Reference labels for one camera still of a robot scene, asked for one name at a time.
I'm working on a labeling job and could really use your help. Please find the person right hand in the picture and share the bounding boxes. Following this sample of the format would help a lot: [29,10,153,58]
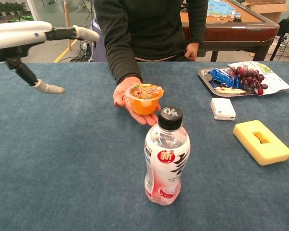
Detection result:
[113,76,161,127]

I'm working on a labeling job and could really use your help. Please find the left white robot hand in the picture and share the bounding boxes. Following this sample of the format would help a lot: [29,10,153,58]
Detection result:
[0,20,101,94]

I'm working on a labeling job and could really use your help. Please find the person left hand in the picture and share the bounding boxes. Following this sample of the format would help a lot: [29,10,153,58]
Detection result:
[184,42,200,62]

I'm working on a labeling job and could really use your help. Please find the round snack cup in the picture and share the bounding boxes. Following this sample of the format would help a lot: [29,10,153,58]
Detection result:
[125,83,165,116]

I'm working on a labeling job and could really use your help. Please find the person right forearm black sleeve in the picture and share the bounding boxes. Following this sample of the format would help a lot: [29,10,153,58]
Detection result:
[104,33,143,86]

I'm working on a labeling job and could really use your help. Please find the person left forearm black sleeve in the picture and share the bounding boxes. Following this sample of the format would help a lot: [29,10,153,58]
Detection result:
[183,0,209,44]

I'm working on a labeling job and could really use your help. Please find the green potted plants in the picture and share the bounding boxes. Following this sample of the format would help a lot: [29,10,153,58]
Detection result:
[0,1,27,19]

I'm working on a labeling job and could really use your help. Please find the metal rectangular tray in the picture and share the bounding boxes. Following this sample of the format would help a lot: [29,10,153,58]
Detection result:
[198,67,263,98]

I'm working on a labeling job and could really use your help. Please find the blue snack packet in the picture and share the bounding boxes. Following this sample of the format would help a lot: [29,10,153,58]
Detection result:
[208,68,243,90]

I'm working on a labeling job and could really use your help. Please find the brown wooden game table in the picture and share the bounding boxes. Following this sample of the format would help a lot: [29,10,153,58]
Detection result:
[180,0,280,62]

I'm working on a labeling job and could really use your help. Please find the person torso black sweater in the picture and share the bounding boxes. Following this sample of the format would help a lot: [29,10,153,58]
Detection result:
[93,0,209,61]

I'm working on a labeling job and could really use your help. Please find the cream snack stick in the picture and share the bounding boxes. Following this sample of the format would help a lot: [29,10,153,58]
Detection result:
[214,86,244,92]
[216,90,246,95]

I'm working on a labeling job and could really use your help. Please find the blue puzzle pieces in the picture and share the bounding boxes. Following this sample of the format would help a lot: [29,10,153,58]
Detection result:
[206,0,237,18]

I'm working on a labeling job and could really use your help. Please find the blue grey chair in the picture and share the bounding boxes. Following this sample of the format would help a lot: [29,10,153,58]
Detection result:
[90,17,107,63]

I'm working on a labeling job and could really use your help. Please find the red grape bunch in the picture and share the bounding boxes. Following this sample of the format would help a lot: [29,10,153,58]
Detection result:
[231,66,269,96]

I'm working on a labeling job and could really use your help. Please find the small white box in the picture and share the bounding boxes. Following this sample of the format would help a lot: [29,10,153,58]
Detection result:
[210,97,237,121]

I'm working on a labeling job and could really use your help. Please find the blue felt table mat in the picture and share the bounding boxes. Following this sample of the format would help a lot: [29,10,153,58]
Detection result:
[0,61,289,231]

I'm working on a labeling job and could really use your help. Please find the pink drink bottle black cap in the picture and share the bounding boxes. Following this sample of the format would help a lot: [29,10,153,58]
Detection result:
[144,105,191,206]

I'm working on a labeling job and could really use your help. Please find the cardboard box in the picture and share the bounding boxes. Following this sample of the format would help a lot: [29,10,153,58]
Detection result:
[241,0,289,24]

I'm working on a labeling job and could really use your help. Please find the white green snack bag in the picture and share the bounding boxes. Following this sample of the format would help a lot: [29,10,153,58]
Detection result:
[227,60,289,96]

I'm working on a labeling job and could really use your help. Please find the black tripod stand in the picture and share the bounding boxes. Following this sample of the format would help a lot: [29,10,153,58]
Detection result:
[269,0,289,61]

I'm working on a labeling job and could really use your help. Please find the white plastic basket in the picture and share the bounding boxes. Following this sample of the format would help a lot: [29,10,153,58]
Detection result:
[267,33,289,58]

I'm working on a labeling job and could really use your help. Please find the yellow sponge with hole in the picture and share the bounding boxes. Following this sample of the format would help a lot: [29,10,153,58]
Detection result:
[233,119,289,167]

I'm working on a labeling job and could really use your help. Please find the wooden post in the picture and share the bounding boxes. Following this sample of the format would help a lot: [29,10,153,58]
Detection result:
[63,0,72,51]

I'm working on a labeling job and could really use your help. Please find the black floor cable bundle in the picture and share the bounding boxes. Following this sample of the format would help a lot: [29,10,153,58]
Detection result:
[71,39,97,63]

